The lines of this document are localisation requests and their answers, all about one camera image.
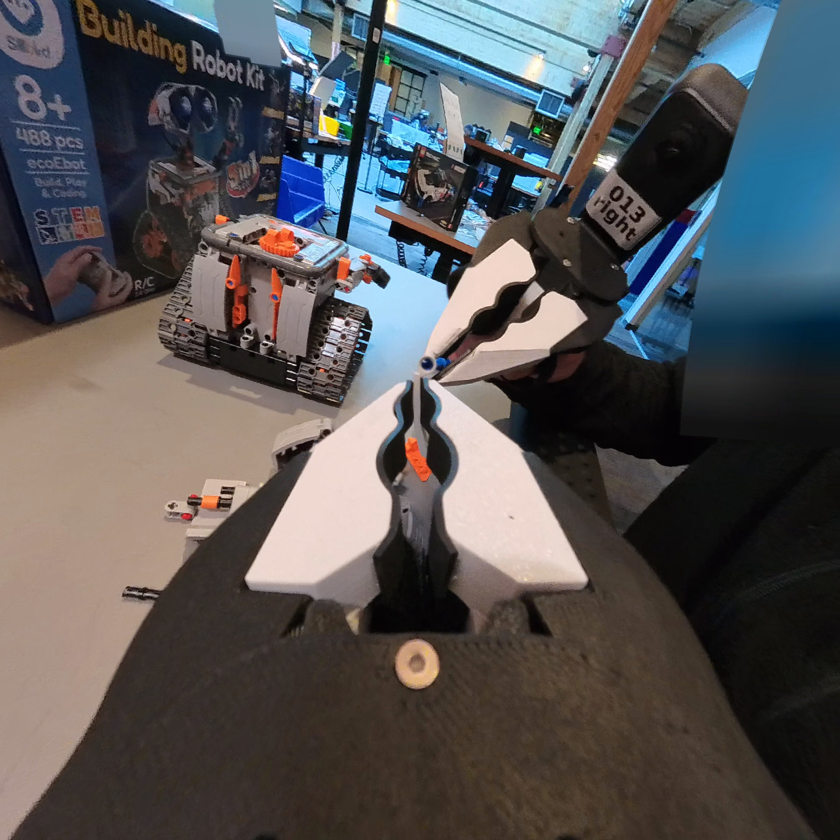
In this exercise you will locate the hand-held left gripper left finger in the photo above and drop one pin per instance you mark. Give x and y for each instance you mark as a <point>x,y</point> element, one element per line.
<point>321,525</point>

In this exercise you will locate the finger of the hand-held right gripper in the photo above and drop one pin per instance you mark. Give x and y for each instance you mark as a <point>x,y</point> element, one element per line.
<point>485,275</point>
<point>531,334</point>

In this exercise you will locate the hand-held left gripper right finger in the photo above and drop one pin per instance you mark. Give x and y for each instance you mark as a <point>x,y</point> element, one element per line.
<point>518,525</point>

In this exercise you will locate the blue connector pin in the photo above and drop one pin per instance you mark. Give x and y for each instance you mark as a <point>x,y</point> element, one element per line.
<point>428,362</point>

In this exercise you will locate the grey and orange brick assembly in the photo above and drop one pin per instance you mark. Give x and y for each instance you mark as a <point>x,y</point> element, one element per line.
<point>417,459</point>

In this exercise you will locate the wooden workbench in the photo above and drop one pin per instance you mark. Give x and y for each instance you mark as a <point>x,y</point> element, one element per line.
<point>426,229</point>

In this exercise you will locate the grey shell assembly with pins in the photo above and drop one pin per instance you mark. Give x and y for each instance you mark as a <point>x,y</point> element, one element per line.
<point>302,436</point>

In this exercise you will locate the small grey orange connector assembly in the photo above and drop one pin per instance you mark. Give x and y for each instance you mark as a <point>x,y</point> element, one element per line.
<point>223,492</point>

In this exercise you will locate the black toy car box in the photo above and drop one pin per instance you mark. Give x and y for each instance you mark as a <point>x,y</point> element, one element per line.
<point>436,184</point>

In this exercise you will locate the white leaning board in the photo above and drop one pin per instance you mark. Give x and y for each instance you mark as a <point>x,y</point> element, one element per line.
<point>451,115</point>

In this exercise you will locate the black connector pin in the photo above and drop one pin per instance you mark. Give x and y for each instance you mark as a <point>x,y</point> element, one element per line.
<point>139,593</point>

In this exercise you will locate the black pole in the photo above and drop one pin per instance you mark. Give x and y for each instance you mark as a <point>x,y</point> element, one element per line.
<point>364,98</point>

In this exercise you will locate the grey orange tracked toy robot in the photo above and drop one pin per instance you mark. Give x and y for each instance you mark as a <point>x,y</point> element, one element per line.
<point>262,302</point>

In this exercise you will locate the blue robot kit box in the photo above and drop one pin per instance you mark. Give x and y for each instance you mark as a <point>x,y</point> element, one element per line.
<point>131,131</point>

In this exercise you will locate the wooden support post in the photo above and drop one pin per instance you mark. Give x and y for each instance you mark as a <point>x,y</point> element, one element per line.
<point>617,85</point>

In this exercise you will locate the white metal frame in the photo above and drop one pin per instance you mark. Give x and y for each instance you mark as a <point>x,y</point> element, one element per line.
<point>663,282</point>

